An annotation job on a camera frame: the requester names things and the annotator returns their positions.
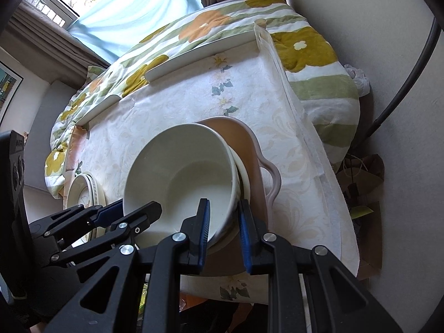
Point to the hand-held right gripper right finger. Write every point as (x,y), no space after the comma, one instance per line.
(244,239)

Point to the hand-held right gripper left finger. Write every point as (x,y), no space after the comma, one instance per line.
(204,236)

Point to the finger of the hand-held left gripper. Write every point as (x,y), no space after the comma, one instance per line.
(145,213)
(111,211)

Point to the white ribbed bowl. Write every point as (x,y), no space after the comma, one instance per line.
(180,173)

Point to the beige plastic tray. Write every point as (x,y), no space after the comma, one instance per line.
(249,152)

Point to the stack of white plates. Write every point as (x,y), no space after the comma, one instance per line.
(99,194)

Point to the floral print plate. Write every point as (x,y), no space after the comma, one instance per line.
(79,194)

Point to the grey padded headboard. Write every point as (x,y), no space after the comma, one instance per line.
(45,128)

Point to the white rectangular plate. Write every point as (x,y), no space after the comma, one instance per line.
(100,109)

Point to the table with floral tablecloth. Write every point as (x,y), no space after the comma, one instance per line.
(166,104)

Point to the green paper slip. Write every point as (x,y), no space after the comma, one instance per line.
(360,211)

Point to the brown paper bag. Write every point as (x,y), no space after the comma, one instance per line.
(367,180)

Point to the green striped floral blanket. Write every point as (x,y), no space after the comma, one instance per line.
(312,90)

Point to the light blue curtain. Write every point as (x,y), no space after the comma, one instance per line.
(138,17)

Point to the white plastic bag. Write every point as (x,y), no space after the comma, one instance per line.
(359,78)

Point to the framed wall picture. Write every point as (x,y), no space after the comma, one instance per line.
(8,90)

